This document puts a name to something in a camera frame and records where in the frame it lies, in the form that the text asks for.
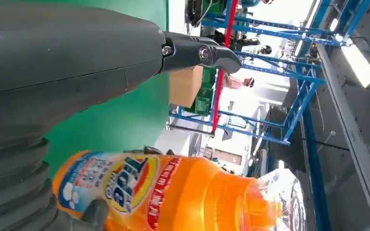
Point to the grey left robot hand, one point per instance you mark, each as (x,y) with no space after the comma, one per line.
(60,57)

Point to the orange drink bottle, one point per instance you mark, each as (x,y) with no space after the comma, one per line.
(188,194)

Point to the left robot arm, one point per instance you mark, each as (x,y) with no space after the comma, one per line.
(9,185)

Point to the cardboard box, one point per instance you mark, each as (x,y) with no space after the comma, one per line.
(185,86)

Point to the black bag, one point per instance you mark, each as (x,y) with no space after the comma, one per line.
(194,12)

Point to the green crate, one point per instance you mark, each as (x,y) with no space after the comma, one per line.
(204,95)

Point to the red pole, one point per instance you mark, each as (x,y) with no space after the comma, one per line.
(217,95)

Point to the person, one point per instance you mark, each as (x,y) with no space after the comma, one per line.
(236,83)

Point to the blue shelf rack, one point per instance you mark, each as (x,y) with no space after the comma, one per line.
(300,95)

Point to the blue column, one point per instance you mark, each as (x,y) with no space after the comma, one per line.
(314,165)

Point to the ceiling light panel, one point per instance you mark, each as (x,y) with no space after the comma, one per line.
(359,65)

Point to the grey steel beam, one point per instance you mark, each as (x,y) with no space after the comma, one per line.
(351,134)

